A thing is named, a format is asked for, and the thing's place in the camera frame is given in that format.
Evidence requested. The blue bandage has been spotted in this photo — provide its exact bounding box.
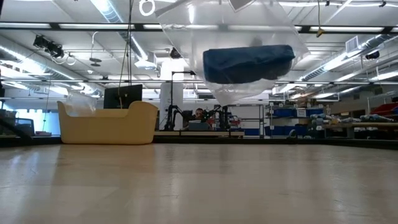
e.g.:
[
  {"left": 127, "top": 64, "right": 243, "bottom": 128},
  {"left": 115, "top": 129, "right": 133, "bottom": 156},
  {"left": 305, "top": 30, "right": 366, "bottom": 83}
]
[{"left": 202, "top": 44, "right": 296, "bottom": 85}]

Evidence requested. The clear plastic bag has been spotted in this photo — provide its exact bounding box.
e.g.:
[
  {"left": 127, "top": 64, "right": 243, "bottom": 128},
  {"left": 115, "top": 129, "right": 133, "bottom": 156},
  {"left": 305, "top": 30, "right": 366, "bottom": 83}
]
[
  {"left": 64, "top": 93, "right": 97, "bottom": 118},
  {"left": 154, "top": 0, "right": 310, "bottom": 106}
]

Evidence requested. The person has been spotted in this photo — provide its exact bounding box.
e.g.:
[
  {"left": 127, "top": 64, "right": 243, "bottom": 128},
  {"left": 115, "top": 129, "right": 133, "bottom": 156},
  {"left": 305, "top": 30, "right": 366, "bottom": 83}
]
[{"left": 189, "top": 108, "right": 208, "bottom": 131}]

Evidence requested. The grey box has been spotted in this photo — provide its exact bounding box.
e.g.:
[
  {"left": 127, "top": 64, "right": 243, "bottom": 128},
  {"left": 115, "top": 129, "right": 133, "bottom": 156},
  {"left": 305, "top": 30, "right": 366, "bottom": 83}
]
[{"left": 188, "top": 120, "right": 211, "bottom": 131}]

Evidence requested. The wooden background table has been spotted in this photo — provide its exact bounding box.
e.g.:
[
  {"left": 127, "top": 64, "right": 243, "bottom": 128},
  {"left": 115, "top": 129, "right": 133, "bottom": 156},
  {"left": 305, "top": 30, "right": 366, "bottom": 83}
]
[{"left": 154, "top": 130, "right": 246, "bottom": 138}]

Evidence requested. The metal shelf rack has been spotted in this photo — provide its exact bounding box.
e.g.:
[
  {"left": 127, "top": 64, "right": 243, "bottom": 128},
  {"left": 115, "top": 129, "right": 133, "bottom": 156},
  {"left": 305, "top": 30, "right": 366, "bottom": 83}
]
[{"left": 267, "top": 101, "right": 327, "bottom": 138}]

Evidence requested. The white ceiling unit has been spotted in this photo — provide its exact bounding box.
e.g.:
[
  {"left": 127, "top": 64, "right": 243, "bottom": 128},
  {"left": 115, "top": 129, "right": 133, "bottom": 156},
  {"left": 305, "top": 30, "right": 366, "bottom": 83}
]
[{"left": 134, "top": 51, "right": 158, "bottom": 70}]

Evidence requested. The black monitor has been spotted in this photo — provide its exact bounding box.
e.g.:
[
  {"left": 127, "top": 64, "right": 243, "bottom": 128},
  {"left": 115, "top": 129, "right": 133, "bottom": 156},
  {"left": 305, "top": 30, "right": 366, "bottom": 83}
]
[{"left": 103, "top": 83, "right": 143, "bottom": 110}]

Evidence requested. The blue storage bin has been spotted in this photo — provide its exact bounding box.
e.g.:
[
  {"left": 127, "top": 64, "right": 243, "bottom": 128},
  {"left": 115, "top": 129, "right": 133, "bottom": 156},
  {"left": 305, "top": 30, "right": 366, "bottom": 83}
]
[
  {"left": 273, "top": 108, "right": 324, "bottom": 118},
  {"left": 264, "top": 124, "right": 308, "bottom": 137}
]

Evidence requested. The yellow plastic tub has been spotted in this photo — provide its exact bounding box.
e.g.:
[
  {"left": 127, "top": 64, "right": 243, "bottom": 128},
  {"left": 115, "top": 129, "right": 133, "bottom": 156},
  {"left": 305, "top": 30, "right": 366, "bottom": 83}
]
[{"left": 57, "top": 100, "right": 159, "bottom": 146}]

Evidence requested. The crumpled clear plastic bag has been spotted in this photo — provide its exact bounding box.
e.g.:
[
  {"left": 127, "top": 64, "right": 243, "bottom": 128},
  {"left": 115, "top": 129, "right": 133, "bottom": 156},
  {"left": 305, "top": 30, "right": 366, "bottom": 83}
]
[{"left": 64, "top": 93, "right": 97, "bottom": 118}]

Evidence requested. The black overhead light bar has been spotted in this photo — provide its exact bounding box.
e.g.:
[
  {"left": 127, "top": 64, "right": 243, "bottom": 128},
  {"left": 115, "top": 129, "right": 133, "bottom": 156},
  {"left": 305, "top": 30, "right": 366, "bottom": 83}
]
[{"left": 0, "top": 21, "right": 398, "bottom": 34}]

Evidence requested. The white ceiling vent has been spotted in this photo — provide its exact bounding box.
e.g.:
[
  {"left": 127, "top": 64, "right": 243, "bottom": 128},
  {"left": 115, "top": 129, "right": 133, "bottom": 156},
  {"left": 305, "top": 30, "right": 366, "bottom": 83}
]
[{"left": 345, "top": 35, "right": 360, "bottom": 54}]

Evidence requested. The grey rolled cloth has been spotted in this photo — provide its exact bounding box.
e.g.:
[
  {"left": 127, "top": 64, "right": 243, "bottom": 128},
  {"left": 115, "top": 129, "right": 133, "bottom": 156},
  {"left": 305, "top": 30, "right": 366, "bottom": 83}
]
[{"left": 360, "top": 114, "right": 394, "bottom": 123}]

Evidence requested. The dark slanted bar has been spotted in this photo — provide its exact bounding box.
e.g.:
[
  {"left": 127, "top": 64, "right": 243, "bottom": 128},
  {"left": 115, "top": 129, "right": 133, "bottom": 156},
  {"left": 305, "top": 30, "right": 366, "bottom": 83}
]
[{"left": 0, "top": 115, "right": 35, "bottom": 140}]

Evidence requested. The black gantry frame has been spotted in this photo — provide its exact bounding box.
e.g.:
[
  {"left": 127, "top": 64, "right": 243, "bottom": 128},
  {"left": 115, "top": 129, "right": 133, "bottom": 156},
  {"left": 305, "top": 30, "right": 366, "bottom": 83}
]
[{"left": 170, "top": 70, "right": 225, "bottom": 131}]

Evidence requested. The black ceiling camera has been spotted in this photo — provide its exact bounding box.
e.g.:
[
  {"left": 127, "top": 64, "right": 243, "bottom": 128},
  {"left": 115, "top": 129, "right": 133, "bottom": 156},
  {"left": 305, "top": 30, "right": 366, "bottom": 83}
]
[
  {"left": 32, "top": 34, "right": 65, "bottom": 59},
  {"left": 169, "top": 46, "right": 183, "bottom": 60}
]

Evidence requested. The hanging black cable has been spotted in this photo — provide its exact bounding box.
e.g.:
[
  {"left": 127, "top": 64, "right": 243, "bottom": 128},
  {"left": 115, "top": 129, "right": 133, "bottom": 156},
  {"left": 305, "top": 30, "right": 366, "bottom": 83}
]
[{"left": 117, "top": 0, "right": 135, "bottom": 110}]

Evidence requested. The white ring cable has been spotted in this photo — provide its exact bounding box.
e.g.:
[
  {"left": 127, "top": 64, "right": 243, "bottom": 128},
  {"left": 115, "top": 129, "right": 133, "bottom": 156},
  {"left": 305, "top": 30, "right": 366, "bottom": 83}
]
[{"left": 138, "top": 0, "right": 156, "bottom": 17}]

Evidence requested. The silver air duct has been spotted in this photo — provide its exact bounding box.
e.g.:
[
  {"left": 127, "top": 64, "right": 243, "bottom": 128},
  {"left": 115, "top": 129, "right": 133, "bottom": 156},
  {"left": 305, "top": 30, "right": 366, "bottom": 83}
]
[
  {"left": 300, "top": 33, "right": 396, "bottom": 82},
  {"left": 0, "top": 34, "right": 105, "bottom": 97}
]

